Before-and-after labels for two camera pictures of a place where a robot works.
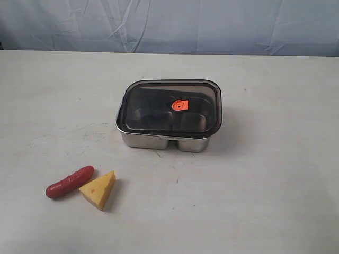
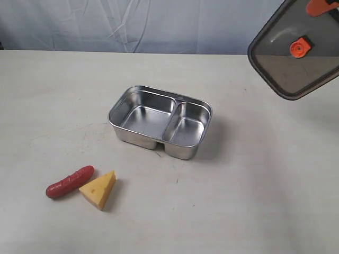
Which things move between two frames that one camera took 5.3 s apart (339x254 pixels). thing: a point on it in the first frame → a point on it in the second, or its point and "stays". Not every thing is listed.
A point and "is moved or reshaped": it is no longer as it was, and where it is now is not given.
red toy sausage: [70, 183] stays
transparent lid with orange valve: [171, 107] → [297, 53]
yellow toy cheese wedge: [99, 191] stays
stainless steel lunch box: [153, 112] is moved or reshaped
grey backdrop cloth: [260, 27] stays
